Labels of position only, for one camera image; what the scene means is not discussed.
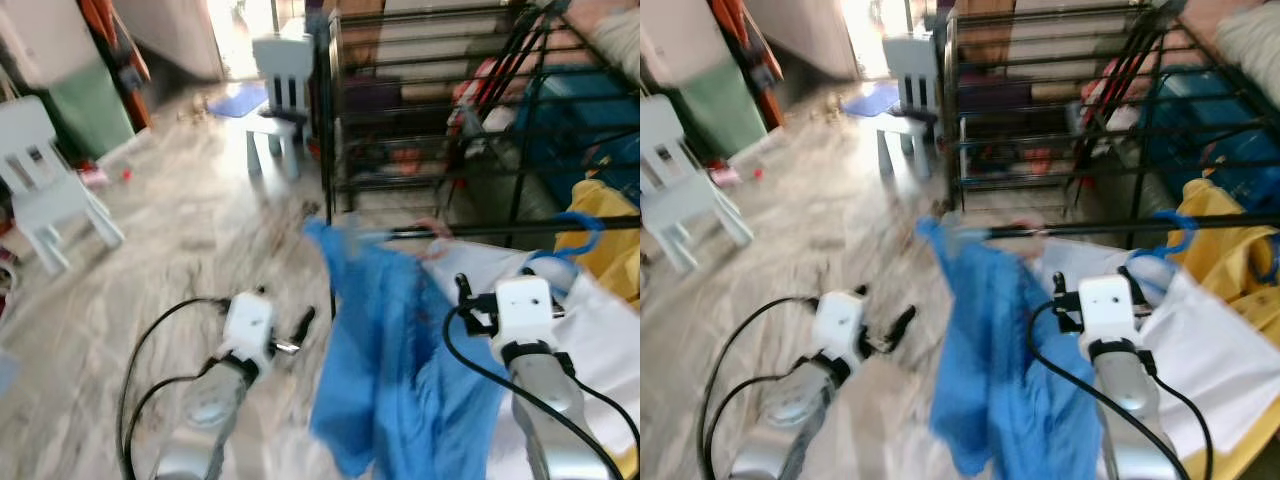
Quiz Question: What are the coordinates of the white shirt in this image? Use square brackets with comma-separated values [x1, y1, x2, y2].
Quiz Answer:
[1030, 240, 1280, 461]
[418, 240, 640, 480]

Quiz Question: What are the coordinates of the pink clothes hanger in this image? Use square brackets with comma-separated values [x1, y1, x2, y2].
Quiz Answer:
[412, 218, 456, 263]
[1008, 218, 1046, 259]

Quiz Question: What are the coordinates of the blue shirt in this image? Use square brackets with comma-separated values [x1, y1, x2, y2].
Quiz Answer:
[915, 215, 1101, 479]
[303, 218, 513, 479]

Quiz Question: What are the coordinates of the yellow polo shirt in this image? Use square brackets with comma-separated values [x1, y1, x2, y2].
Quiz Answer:
[1165, 178, 1280, 480]
[553, 180, 640, 480]

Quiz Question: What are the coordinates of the black metal drying rack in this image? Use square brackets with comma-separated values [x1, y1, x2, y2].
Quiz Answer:
[940, 0, 1280, 249]
[318, 0, 640, 249]

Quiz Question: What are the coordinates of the blue storage box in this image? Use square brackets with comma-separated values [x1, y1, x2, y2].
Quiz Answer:
[1140, 65, 1280, 211]
[513, 65, 640, 206]

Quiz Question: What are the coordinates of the blue floor mat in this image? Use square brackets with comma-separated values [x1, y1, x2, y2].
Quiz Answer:
[207, 83, 269, 119]
[842, 83, 901, 119]

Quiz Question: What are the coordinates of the green bin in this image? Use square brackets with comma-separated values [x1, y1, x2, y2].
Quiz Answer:
[45, 60, 136, 161]
[675, 60, 771, 161]

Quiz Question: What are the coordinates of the beige pillow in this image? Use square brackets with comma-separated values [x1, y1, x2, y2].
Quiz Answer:
[1215, 5, 1280, 86]
[588, 5, 640, 86]

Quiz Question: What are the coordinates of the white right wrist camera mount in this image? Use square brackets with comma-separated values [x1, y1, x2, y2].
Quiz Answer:
[1078, 275, 1141, 346]
[492, 277, 557, 346]

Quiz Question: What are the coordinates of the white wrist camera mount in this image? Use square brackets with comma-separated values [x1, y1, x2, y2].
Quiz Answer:
[815, 292, 869, 363]
[222, 292, 277, 363]
[492, 277, 557, 346]
[1078, 275, 1141, 346]

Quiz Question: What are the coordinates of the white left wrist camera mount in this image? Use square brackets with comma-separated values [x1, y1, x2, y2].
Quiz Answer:
[222, 292, 277, 363]
[815, 292, 869, 363]

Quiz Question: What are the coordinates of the short black left arm cable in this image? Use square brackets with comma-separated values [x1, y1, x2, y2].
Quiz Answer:
[128, 374, 216, 480]
[707, 374, 801, 480]

